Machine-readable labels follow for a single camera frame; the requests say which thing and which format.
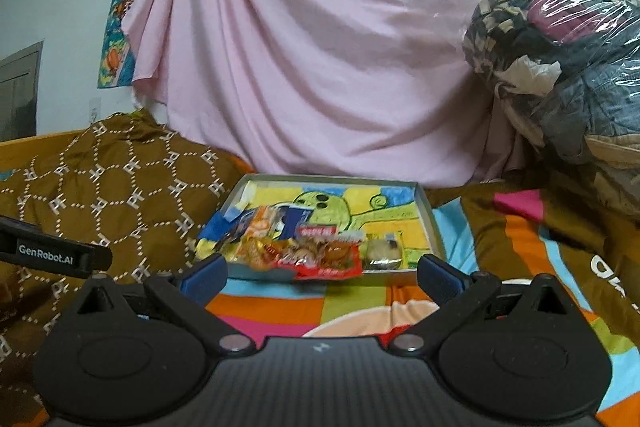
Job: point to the brown patterned quilt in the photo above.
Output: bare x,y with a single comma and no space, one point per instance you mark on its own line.
125,187

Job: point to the pink hanging sheet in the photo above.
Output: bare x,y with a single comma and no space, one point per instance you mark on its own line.
300,57

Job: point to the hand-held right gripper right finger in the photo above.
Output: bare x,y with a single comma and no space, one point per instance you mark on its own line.
440,276

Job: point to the clear rice cracker bar packet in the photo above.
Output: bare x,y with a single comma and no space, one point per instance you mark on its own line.
260,224

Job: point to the colourful printed blanket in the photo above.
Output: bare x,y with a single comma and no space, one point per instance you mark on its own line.
525,257

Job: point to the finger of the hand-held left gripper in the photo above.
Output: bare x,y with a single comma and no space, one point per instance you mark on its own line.
101,257

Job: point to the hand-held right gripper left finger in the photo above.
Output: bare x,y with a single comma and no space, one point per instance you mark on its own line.
202,278

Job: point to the white paper strip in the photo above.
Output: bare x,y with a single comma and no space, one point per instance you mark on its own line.
247,197

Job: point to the dark blue snack packet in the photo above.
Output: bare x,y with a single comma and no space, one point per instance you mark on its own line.
292,219

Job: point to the wall poster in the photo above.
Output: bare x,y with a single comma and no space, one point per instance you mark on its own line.
117,57

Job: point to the yellow snack packet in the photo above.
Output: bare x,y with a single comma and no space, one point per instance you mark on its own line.
250,254

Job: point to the grey tray with cartoon drawing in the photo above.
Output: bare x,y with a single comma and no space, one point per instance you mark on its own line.
390,217

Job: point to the plastic bag of clothes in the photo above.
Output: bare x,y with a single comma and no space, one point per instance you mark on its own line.
575,82

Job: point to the clear pastry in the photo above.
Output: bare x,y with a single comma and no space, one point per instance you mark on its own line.
382,252

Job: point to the red snack packet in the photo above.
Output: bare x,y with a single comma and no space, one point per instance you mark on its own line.
320,273

